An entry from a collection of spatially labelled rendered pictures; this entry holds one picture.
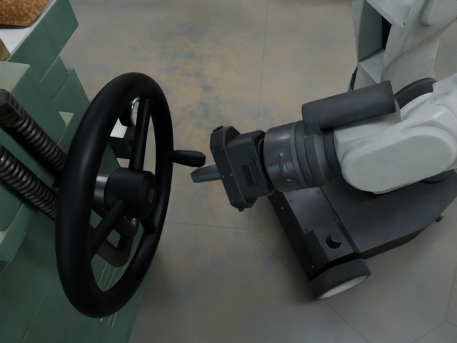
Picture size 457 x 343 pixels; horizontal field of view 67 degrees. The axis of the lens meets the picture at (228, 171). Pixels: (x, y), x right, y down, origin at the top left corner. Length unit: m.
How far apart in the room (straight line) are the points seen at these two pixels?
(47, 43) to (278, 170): 0.38
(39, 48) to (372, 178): 0.47
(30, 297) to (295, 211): 0.77
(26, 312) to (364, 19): 0.78
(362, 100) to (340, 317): 0.95
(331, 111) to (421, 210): 0.93
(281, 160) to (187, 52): 1.57
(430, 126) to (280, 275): 0.95
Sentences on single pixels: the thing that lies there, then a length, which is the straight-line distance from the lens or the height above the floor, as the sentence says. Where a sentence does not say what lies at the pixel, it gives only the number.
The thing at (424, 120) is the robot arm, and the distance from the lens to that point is 0.37.
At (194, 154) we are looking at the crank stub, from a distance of 0.51.
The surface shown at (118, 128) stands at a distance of 0.77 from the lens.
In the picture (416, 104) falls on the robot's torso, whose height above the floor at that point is 0.66.
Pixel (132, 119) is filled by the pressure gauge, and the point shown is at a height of 0.67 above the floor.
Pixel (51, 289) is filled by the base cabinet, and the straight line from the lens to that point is 0.69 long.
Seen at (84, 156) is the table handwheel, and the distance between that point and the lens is 0.31.
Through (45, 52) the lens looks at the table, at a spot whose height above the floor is 0.86.
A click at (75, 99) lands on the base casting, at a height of 0.76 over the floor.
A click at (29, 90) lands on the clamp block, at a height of 0.94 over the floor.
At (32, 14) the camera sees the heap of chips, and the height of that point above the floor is 0.90.
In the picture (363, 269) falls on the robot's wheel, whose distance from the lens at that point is 1.12.
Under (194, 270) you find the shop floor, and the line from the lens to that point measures 1.24.
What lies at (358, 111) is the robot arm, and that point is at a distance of 0.39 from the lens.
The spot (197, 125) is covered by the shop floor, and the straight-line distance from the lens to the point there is 1.57.
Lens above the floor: 1.18
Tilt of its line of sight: 57 degrees down
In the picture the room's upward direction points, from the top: straight up
